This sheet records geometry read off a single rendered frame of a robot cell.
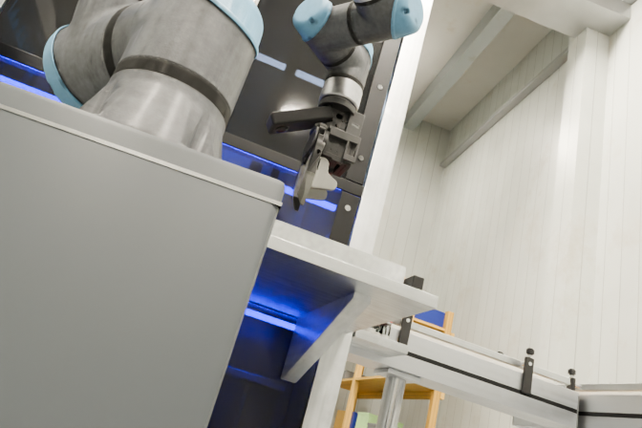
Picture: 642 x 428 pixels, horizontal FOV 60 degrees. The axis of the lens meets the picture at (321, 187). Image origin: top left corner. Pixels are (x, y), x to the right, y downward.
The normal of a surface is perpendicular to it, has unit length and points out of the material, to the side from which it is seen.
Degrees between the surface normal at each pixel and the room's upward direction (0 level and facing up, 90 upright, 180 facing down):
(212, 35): 90
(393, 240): 90
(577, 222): 90
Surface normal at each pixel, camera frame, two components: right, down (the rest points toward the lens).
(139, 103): 0.21, -0.64
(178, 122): 0.66, -0.44
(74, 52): -0.57, -0.06
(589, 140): 0.24, -0.36
